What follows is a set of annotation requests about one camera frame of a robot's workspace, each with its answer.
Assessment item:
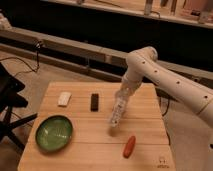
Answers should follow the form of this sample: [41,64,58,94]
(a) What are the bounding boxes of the black office chair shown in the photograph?
[0,62,37,150]

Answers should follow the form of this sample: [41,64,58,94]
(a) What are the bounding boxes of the black cable on floor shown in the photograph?
[0,39,44,78]

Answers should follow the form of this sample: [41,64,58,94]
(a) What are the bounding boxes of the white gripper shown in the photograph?
[121,75,142,96]

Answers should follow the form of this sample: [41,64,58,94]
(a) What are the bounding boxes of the black rectangular block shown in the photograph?
[90,93,99,112]

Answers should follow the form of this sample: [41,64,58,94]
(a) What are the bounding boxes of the white plastic bottle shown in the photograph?
[110,88,131,128]

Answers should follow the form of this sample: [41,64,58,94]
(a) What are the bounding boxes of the green bowl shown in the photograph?
[35,115,73,153]

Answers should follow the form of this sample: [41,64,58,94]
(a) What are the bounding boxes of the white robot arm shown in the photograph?
[122,46,213,128]

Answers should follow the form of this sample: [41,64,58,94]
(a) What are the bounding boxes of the red sausage toy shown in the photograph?
[123,136,136,158]

